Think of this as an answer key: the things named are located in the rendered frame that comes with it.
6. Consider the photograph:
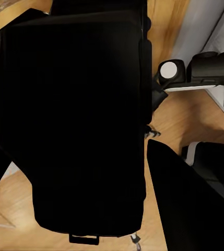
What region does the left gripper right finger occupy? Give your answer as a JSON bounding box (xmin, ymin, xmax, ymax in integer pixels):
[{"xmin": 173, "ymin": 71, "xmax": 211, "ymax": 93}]
[{"xmin": 147, "ymin": 139, "xmax": 224, "ymax": 251}]

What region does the camera tripod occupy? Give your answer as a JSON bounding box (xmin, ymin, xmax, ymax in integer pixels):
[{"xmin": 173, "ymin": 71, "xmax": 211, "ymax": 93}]
[{"xmin": 132, "ymin": 130, "xmax": 160, "ymax": 251}]

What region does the digital camera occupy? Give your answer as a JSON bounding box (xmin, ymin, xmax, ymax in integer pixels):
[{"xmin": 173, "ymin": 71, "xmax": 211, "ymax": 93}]
[{"xmin": 0, "ymin": 0, "xmax": 153, "ymax": 245}]

